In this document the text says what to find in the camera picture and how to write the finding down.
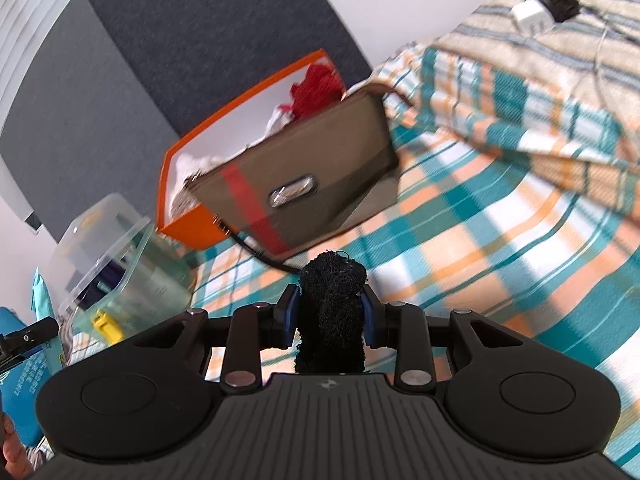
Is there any dark red knitted item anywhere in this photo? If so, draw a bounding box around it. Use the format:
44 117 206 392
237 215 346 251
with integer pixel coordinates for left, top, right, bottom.
279 63 345 120

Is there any teal plaid blanket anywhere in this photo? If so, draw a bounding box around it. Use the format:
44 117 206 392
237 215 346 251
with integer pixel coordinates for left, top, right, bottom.
64 41 640 466

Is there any teal nonwoven bag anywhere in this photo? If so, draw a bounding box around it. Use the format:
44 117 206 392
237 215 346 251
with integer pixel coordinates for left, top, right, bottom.
30 269 67 375

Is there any orange cardboard box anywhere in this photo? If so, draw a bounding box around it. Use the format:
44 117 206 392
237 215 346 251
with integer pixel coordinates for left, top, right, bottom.
155 49 334 250

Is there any white charger adapter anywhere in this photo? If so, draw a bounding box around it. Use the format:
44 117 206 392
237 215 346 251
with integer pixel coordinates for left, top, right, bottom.
511 0 555 37

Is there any striped beige pillow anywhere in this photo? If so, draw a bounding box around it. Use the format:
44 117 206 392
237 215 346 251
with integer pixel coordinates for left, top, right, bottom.
432 0 640 172

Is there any person's left hand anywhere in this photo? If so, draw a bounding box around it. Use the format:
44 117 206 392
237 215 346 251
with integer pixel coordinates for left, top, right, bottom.
2 414 34 479

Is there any olive red-striped pouch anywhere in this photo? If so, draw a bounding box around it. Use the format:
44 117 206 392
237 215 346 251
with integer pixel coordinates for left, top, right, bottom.
184 82 400 274

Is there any black soft sponge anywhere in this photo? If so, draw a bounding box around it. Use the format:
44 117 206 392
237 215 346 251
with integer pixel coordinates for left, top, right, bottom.
295 252 367 375

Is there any blue zippered pouch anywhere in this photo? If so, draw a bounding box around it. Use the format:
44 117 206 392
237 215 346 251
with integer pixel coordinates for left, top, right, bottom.
1 307 52 448

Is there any white plush toy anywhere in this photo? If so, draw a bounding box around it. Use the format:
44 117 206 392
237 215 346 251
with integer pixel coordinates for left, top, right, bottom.
168 109 292 216

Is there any clear green storage box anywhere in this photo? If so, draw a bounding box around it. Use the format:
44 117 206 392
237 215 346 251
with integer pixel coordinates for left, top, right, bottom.
42 193 195 346

